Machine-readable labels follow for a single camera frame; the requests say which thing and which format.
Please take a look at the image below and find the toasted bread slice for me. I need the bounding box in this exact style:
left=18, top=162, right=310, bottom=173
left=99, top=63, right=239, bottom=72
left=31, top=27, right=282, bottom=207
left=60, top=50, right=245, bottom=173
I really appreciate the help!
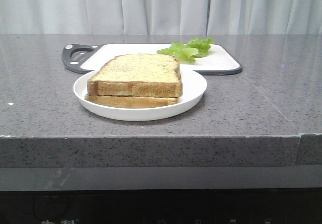
left=87, top=54, right=183, bottom=98
left=85, top=95, right=179, bottom=109

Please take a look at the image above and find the green lettuce leaf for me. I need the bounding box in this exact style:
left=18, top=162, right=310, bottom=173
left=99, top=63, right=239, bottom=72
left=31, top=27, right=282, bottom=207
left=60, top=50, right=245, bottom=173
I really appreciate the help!
left=156, top=37, right=214, bottom=62

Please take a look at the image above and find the white round plate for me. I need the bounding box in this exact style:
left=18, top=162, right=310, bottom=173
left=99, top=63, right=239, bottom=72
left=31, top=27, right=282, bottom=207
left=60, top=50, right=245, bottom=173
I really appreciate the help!
left=73, top=68, right=207, bottom=121

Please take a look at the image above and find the white cutting board grey rim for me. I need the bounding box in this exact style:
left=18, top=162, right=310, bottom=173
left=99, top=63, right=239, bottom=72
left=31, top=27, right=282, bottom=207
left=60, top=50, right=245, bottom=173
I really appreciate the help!
left=61, top=43, right=243, bottom=76

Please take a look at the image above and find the black appliance control panel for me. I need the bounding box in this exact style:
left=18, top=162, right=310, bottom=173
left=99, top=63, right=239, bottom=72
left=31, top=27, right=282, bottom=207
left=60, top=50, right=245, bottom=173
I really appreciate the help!
left=1, top=188, right=321, bottom=223

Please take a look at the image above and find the white pleated curtain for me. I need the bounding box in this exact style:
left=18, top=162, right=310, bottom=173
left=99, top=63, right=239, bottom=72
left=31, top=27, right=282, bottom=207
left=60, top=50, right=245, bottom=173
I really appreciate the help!
left=1, top=0, right=321, bottom=35

